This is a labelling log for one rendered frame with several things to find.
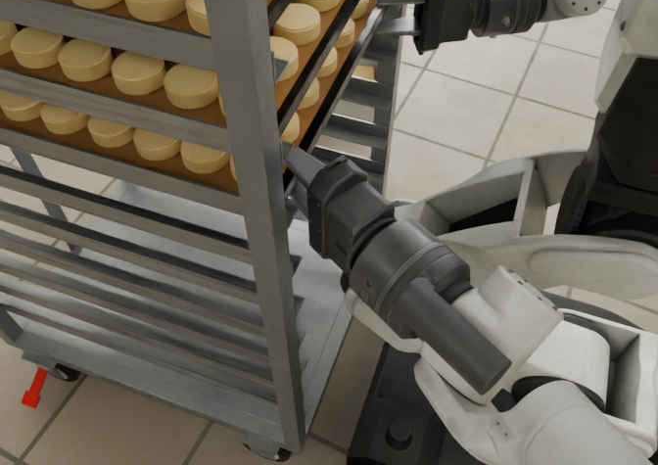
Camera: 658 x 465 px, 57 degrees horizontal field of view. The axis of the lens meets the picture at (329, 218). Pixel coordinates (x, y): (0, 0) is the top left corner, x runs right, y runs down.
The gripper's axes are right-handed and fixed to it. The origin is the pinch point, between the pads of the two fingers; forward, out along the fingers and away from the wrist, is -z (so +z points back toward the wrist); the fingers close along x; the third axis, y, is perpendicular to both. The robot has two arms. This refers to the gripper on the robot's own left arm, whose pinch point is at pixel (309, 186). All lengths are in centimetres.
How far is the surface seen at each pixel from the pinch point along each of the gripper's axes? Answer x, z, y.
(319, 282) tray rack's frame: -63, -21, -18
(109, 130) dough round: 1.3, -19.0, 12.1
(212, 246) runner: -8.8, -6.2, 9.2
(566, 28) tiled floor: -78, -52, -153
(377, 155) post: -32.8, -20.5, -31.1
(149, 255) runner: -19.0, -17.4, 13.6
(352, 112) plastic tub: -73, -65, -66
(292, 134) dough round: 0.6, -6.5, -2.9
